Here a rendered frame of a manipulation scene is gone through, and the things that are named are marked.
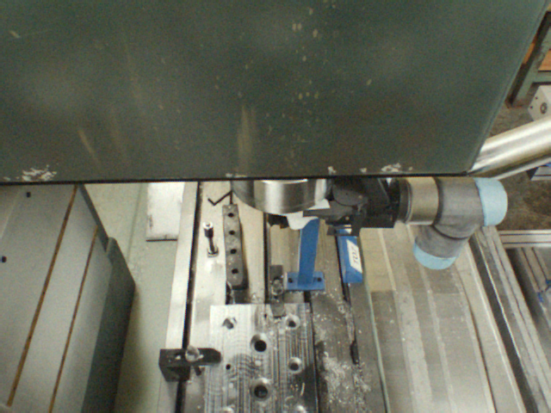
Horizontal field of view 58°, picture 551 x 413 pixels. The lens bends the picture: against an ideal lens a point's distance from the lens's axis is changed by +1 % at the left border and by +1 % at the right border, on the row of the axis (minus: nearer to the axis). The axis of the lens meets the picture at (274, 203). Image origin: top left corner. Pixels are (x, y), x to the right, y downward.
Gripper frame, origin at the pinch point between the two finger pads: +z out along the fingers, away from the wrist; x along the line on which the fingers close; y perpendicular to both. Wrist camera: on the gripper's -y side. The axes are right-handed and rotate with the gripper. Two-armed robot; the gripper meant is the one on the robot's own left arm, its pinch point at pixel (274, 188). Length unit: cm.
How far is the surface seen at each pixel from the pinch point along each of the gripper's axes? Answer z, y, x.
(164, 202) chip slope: 33, 80, 62
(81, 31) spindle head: 17.4, -33.2, -12.6
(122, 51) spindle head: 14.5, -31.6, -12.6
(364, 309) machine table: -26, 55, 8
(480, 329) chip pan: -65, 77, 13
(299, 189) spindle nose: -2.6, -8.9, -7.7
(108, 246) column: 42, 61, 30
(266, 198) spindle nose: 1.5, -7.0, -7.7
